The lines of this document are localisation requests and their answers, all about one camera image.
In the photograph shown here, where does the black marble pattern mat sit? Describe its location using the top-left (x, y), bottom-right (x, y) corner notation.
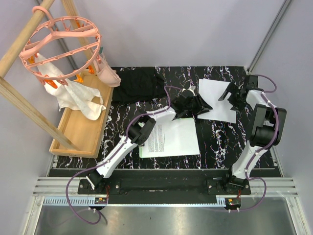
top-left (53, 66), bottom-right (252, 170)

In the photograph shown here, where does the pink round clothes hanger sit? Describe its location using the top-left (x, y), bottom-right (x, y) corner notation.
top-left (19, 5), bottom-right (102, 89)

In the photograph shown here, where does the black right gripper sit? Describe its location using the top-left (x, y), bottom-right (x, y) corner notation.
top-left (218, 82), bottom-right (247, 113)

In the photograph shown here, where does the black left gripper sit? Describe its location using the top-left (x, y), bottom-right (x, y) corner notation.
top-left (183, 94), bottom-right (211, 116)

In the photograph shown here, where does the grey slotted cable duct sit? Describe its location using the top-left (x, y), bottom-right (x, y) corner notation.
top-left (43, 196), bottom-right (225, 207)

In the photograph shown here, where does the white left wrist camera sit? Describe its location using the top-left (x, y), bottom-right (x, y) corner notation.
top-left (182, 86), bottom-right (196, 96)

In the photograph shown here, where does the pink bra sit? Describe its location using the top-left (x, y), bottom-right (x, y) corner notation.
top-left (94, 55), bottom-right (121, 88)

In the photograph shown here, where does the wooden rack frame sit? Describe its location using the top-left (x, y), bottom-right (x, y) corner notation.
top-left (0, 0), bottom-right (85, 149)

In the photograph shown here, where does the aluminium corner post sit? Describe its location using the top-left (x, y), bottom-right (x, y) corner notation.
top-left (246, 0), bottom-right (293, 74)

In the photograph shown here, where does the white paper stack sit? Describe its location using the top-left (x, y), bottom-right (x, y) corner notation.
top-left (198, 79), bottom-right (236, 123)

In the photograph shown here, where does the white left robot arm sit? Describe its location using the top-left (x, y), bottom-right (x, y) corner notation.
top-left (86, 88), bottom-right (213, 194)

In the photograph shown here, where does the black cloth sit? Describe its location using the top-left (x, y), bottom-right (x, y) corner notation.
top-left (112, 67), bottom-right (166, 104)

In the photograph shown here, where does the wooden tray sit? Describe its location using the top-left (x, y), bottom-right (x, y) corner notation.
top-left (49, 70), bottom-right (113, 159)

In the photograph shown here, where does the green clipboard folder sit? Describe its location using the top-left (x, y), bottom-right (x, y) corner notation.
top-left (138, 117), bottom-right (196, 159)

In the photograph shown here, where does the white towel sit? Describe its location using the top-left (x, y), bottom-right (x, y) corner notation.
top-left (36, 52), bottom-right (107, 121)

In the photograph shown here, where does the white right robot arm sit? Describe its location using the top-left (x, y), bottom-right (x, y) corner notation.
top-left (219, 74), bottom-right (287, 194)

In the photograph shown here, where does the printed white paper sheet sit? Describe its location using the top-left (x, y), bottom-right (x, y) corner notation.
top-left (139, 118), bottom-right (201, 159)

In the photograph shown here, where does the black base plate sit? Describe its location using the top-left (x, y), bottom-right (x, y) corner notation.
top-left (78, 169), bottom-right (251, 206)

